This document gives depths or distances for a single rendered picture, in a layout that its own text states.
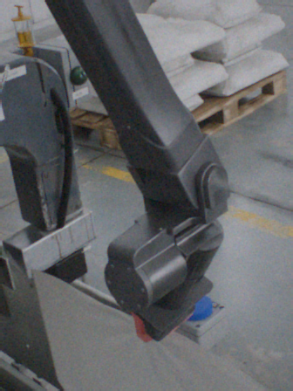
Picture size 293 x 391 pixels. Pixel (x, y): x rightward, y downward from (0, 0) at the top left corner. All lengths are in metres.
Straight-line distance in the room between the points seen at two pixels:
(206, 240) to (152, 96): 0.16
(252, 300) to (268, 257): 0.30
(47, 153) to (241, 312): 1.69
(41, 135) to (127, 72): 0.45
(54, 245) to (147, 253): 0.46
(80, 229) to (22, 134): 0.20
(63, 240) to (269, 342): 1.48
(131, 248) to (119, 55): 0.18
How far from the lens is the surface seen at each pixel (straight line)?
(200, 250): 0.71
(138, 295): 0.68
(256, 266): 2.89
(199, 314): 1.24
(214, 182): 0.68
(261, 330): 2.56
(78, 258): 1.17
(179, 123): 0.66
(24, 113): 1.02
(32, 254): 1.10
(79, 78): 1.06
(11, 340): 2.02
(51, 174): 1.08
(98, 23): 0.59
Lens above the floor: 1.60
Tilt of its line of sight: 28 degrees down
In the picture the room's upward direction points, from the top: 8 degrees counter-clockwise
